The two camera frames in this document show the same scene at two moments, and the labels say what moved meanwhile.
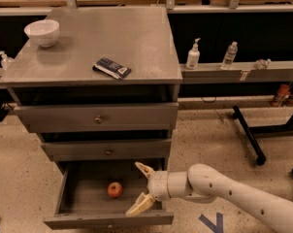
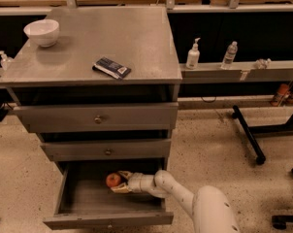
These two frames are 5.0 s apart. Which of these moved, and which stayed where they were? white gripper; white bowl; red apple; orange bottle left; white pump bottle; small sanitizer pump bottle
Moved: red apple; white gripper
Stayed: small sanitizer pump bottle; orange bottle left; white pump bottle; white bowl
